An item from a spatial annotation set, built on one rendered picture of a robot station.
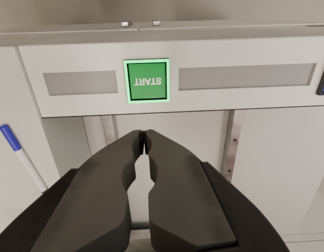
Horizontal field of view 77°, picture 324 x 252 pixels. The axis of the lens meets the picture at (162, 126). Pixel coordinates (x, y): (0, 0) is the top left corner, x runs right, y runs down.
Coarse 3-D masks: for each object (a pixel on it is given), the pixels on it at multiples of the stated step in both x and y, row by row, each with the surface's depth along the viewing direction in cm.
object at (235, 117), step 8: (232, 112) 42; (240, 112) 41; (232, 120) 43; (240, 120) 42; (232, 128) 43; (240, 128) 43; (232, 136) 44; (224, 144) 48; (232, 144) 45; (224, 152) 49; (232, 152) 46; (224, 160) 49; (232, 160) 47; (224, 168) 49; (232, 168) 48; (224, 176) 50
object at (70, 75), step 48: (48, 48) 24; (96, 48) 24; (144, 48) 24; (192, 48) 25; (240, 48) 25; (288, 48) 25; (48, 96) 27; (96, 96) 27; (192, 96) 28; (240, 96) 28; (288, 96) 28
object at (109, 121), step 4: (104, 116) 40; (108, 116) 40; (112, 116) 42; (104, 120) 41; (108, 120) 41; (112, 120) 41; (104, 124) 41; (108, 124) 41; (112, 124) 41; (104, 128) 42; (108, 128) 42; (112, 128) 42; (104, 132) 42; (108, 132) 42; (112, 132) 42; (116, 132) 45; (108, 136) 43; (112, 136) 43; (116, 136) 45; (108, 140) 43; (112, 140) 43
